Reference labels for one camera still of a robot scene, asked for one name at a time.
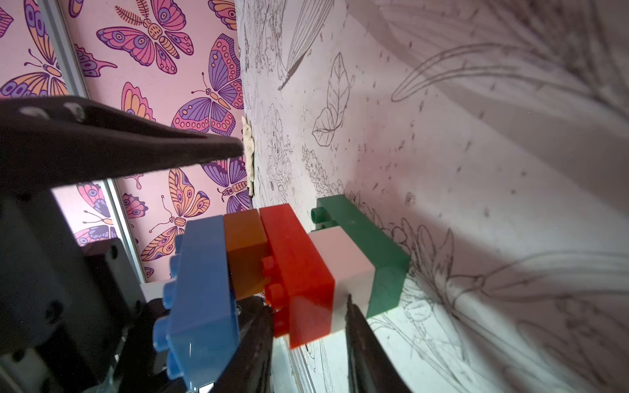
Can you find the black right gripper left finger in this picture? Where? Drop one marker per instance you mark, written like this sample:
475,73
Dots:
249,370

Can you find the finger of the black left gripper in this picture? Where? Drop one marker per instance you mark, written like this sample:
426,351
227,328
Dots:
51,142

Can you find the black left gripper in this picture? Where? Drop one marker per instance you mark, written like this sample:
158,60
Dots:
73,318

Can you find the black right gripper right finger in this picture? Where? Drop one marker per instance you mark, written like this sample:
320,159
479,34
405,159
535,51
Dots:
369,368

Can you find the blue lego brick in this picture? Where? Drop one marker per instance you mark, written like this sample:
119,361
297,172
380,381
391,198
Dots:
200,333

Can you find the red lego brick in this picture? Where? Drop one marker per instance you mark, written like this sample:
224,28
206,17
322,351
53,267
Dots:
300,288

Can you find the white lego brick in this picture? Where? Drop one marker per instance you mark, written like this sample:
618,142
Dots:
352,271

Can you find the green lego plate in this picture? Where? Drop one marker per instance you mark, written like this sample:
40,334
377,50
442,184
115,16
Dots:
390,261

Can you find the orange lego brick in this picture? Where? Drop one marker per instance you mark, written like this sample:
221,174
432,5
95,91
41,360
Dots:
246,245

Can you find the cream work glove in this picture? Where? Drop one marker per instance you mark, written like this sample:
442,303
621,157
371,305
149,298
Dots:
249,152

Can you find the aluminium frame left diagonal beam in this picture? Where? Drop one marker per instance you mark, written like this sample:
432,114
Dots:
88,136

